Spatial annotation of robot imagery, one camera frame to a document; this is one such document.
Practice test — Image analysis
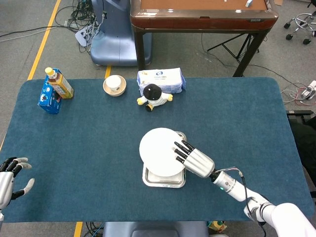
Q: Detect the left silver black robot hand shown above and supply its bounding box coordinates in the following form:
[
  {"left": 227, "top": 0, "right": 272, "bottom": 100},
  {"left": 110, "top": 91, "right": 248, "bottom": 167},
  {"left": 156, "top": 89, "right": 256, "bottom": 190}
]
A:
[{"left": 0, "top": 157, "right": 35, "bottom": 210}]

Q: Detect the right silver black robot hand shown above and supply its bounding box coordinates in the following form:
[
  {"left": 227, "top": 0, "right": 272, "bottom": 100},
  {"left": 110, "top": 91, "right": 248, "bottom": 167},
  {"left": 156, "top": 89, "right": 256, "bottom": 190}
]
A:
[{"left": 174, "top": 140, "right": 215, "bottom": 178}]

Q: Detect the white round plate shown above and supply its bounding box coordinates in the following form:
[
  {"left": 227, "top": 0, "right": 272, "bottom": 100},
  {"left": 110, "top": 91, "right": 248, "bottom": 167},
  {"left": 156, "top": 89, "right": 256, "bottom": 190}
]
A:
[{"left": 139, "top": 127, "right": 187, "bottom": 177}]

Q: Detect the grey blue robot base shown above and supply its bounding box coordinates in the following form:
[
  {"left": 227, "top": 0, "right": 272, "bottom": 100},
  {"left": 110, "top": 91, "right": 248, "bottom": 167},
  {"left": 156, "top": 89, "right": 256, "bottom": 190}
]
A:
[{"left": 102, "top": 221, "right": 210, "bottom": 237}]

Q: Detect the square metal tray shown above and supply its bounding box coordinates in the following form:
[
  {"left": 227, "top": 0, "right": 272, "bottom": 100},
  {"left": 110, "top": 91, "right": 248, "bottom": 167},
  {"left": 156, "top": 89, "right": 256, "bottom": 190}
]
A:
[{"left": 142, "top": 131, "right": 187, "bottom": 189}]

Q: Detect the yellow green toy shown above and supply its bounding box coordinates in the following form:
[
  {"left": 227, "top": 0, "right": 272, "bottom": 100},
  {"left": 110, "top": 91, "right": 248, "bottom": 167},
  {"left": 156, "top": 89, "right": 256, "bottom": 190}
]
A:
[{"left": 206, "top": 220, "right": 228, "bottom": 234}]

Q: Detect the black headed plush doll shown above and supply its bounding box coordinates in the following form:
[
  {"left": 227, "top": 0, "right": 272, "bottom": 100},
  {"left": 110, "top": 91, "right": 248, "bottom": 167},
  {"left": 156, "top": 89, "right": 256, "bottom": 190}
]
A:
[{"left": 137, "top": 83, "right": 174, "bottom": 113}]

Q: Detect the blue Oreo cookie box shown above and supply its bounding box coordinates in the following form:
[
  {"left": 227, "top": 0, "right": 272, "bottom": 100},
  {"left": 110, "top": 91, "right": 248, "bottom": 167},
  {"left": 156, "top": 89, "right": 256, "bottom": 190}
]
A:
[{"left": 37, "top": 68, "right": 62, "bottom": 115}]

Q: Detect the blue white tissue pack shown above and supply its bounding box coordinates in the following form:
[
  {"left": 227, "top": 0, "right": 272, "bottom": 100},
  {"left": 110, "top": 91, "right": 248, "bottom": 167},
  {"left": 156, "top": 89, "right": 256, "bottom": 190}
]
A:
[{"left": 137, "top": 67, "right": 187, "bottom": 96}]

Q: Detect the blue felt table cloth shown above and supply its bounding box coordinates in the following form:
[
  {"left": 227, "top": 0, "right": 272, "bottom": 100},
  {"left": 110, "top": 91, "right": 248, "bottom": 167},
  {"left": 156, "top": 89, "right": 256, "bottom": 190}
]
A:
[{"left": 0, "top": 77, "right": 316, "bottom": 223}]

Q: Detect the beige bowl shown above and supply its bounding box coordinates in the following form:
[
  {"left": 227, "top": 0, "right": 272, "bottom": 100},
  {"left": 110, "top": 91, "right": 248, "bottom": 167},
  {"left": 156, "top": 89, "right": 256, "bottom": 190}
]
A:
[{"left": 103, "top": 75, "right": 127, "bottom": 97}]

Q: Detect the yellow capped tea bottle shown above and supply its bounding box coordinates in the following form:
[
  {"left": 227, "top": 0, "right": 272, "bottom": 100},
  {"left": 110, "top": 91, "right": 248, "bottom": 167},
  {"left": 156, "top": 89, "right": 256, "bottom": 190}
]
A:
[{"left": 44, "top": 67, "right": 75, "bottom": 100}]

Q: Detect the white paper cup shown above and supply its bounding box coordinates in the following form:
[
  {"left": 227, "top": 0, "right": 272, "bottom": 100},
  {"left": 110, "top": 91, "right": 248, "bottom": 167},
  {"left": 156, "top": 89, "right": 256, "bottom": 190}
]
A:
[{"left": 105, "top": 75, "right": 122, "bottom": 92}]

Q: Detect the black folding stand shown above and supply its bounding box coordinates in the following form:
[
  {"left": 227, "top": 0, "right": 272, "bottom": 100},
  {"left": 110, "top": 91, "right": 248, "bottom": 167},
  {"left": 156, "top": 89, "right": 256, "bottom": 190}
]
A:
[{"left": 206, "top": 33, "right": 260, "bottom": 63}]

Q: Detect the white power strip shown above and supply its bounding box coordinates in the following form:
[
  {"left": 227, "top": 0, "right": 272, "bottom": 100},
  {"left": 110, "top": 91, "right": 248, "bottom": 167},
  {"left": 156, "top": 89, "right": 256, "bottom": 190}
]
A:
[
  {"left": 75, "top": 26, "right": 96, "bottom": 47},
  {"left": 300, "top": 80, "right": 316, "bottom": 100}
]

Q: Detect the brown mahjong table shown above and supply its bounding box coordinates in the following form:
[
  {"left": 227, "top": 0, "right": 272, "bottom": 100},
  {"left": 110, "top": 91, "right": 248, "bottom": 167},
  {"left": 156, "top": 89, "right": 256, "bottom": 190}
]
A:
[{"left": 130, "top": 0, "right": 279, "bottom": 78}]

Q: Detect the blue grey machine base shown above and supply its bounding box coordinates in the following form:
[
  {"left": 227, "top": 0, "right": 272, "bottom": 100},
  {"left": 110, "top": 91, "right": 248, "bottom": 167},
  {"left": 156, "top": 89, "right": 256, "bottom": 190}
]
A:
[{"left": 90, "top": 0, "right": 153, "bottom": 67}]

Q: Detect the chrome office chair base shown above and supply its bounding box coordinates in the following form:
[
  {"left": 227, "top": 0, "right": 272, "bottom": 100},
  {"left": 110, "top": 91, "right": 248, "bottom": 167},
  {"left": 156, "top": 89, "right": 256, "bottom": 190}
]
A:
[{"left": 283, "top": 11, "right": 316, "bottom": 45}]

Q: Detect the right arm wrist cable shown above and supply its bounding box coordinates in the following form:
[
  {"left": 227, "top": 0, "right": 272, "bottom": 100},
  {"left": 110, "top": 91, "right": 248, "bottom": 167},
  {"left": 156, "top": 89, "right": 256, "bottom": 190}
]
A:
[{"left": 214, "top": 167, "right": 267, "bottom": 237}]

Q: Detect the blue black cable bundle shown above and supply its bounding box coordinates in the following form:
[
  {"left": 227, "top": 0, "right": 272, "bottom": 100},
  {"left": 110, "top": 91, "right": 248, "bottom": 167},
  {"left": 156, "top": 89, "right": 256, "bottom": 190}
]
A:
[{"left": 85, "top": 221, "right": 104, "bottom": 237}]

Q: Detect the red white wire tangle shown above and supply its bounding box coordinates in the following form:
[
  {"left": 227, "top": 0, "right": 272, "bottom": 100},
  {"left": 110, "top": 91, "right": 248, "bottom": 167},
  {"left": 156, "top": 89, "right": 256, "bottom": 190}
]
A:
[{"left": 280, "top": 82, "right": 316, "bottom": 107}]

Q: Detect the long black floor cable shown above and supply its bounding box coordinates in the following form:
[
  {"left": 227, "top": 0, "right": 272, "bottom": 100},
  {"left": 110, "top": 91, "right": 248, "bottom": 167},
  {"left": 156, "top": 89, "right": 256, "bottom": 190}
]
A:
[{"left": 0, "top": 24, "right": 75, "bottom": 39}]

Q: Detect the black cable tangle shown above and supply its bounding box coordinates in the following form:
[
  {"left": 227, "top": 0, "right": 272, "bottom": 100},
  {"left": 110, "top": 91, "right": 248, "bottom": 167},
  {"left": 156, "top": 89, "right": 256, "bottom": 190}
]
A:
[{"left": 54, "top": 0, "right": 99, "bottom": 54}]

